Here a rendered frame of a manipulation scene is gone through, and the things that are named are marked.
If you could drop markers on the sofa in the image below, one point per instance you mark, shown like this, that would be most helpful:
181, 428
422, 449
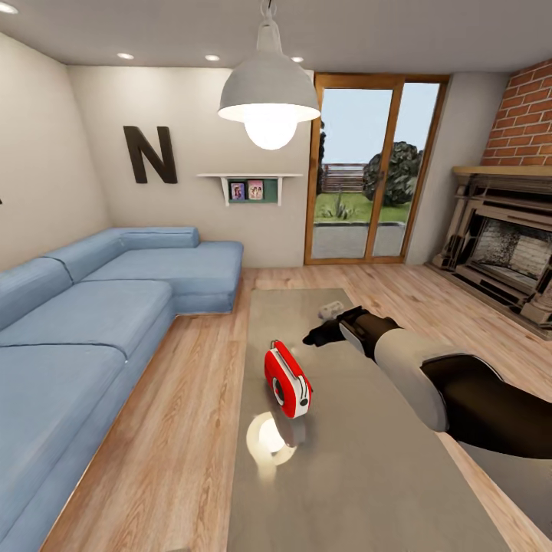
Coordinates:
78, 327

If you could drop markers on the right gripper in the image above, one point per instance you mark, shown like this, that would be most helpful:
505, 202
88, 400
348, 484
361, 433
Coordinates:
321, 335

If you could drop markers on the coffee table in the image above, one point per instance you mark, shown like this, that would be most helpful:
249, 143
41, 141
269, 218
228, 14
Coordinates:
359, 471

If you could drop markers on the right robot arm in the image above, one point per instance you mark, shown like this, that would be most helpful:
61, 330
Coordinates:
505, 430

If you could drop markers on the radio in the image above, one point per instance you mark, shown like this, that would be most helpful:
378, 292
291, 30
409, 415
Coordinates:
290, 386

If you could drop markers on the room light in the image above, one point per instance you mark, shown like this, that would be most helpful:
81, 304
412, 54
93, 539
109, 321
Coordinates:
269, 77

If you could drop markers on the picture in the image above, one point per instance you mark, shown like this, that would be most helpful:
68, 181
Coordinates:
255, 188
238, 190

